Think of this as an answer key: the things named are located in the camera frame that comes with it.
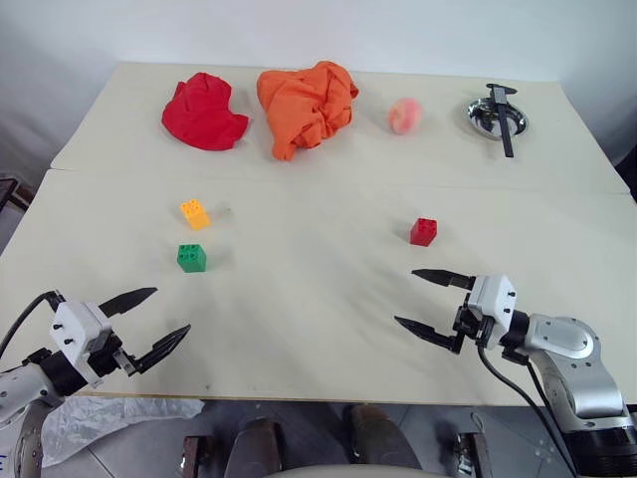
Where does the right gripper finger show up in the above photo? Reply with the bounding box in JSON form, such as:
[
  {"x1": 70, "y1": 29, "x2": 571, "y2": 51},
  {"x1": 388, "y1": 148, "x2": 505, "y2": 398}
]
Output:
[
  {"x1": 393, "y1": 315, "x2": 462, "y2": 356},
  {"x1": 411, "y1": 268, "x2": 478, "y2": 292}
]

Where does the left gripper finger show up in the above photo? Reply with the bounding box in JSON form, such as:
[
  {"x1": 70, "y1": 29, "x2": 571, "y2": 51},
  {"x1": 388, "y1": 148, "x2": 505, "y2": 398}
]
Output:
[
  {"x1": 97, "y1": 286, "x2": 160, "y2": 318},
  {"x1": 130, "y1": 324, "x2": 193, "y2": 376}
]

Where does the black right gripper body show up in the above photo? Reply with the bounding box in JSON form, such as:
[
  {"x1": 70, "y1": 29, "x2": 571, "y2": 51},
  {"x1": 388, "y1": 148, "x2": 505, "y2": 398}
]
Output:
[{"x1": 452, "y1": 288, "x2": 495, "y2": 351}]

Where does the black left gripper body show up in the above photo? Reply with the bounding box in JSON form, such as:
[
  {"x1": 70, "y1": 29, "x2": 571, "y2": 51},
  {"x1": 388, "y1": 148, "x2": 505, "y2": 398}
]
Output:
[{"x1": 86, "y1": 333, "x2": 139, "y2": 389}]

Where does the red toy brick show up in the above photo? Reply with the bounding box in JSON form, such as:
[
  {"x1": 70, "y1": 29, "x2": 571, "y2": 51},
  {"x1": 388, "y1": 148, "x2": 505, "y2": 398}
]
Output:
[{"x1": 409, "y1": 216, "x2": 440, "y2": 247}]

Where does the white plastic sheet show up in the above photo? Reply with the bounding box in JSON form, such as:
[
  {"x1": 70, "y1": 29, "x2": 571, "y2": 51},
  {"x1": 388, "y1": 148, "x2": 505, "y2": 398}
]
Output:
[{"x1": 41, "y1": 395, "x2": 206, "y2": 470}]

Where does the green toy brick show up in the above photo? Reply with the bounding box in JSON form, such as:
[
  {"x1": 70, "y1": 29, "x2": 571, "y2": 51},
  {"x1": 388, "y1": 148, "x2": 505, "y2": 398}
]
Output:
[{"x1": 175, "y1": 242, "x2": 208, "y2": 275}]

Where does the orange toy brick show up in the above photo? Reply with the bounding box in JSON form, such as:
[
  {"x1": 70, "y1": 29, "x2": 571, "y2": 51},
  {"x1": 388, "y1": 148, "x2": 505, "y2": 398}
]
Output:
[{"x1": 178, "y1": 197, "x2": 212, "y2": 232}]

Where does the brown table leg foot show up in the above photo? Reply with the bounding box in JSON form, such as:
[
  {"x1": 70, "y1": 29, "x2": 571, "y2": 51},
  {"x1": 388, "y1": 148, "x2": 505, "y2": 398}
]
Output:
[
  {"x1": 454, "y1": 431, "x2": 497, "y2": 478},
  {"x1": 180, "y1": 433, "x2": 217, "y2": 478}
]

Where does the dark rounded shape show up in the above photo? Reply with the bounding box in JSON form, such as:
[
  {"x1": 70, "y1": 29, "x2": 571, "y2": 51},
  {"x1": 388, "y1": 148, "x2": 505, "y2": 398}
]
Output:
[
  {"x1": 227, "y1": 417, "x2": 286, "y2": 478},
  {"x1": 342, "y1": 403, "x2": 425, "y2": 472}
]

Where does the black caliper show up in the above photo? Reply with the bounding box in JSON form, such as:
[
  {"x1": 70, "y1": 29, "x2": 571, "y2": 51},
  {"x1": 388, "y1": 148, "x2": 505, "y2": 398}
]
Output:
[{"x1": 485, "y1": 82, "x2": 520, "y2": 160}]

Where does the shiny metal bowl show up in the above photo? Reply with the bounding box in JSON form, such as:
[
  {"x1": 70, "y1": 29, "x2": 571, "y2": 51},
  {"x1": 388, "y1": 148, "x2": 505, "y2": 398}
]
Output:
[{"x1": 464, "y1": 95, "x2": 531, "y2": 142}]

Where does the pink peach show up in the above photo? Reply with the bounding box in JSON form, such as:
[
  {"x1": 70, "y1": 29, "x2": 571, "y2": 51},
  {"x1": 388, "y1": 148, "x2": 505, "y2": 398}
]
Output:
[{"x1": 387, "y1": 97, "x2": 426, "y2": 136}]

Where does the red crumpled cloth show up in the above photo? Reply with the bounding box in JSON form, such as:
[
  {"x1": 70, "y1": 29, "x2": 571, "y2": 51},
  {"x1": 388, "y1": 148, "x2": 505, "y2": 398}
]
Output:
[{"x1": 160, "y1": 71, "x2": 251, "y2": 152}]

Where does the orange crumpled cloth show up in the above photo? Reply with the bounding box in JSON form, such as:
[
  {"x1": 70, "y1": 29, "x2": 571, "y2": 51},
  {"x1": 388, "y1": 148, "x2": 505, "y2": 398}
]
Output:
[{"x1": 255, "y1": 60, "x2": 361, "y2": 162}]

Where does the dark object beside table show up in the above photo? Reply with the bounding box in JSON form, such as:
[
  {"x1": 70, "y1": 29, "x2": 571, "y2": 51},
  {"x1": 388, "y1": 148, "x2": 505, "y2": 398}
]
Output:
[{"x1": 613, "y1": 74, "x2": 637, "y2": 206}]

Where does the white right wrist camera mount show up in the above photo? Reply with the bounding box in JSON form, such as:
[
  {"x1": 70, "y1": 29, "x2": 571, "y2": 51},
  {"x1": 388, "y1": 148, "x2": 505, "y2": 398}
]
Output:
[{"x1": 467, "y1": 274, "x2": 520, "y2": 351}]

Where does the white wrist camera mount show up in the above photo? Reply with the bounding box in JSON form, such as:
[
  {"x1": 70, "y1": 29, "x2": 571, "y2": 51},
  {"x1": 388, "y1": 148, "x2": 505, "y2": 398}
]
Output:
[
  {"x1": 49, "y1": 300, "x2": 113, "y2": 390},
  {"x1": 467, "y1": 274, "x2": 520, "y2": 351}
]

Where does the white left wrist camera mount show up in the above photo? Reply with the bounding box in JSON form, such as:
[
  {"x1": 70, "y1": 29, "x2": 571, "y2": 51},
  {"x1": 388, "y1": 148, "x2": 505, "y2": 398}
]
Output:
[{"x1": 49, "y1": 300, "x2": 113, "y2": 390}]

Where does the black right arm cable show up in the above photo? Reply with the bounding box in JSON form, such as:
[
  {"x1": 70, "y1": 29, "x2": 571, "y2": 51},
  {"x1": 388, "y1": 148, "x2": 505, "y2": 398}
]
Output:
[{"x1": 476, "y1": 342, "x2": 581, "y2": 478}]

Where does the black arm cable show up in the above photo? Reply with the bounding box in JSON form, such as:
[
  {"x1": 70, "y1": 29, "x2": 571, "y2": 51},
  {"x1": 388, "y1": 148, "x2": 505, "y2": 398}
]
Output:
[
  {"x1": 476, "y1": 342, "x2": 581, "y2": 478},
  {"x1": 0, "y1": 290, "x2": 67, "y2": 358}
]

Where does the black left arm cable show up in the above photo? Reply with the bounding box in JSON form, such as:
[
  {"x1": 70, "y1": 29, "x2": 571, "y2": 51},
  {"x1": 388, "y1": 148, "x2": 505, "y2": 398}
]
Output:
[{"x1": 0, "y1": 290, "x2": 67, "y2": 358}]

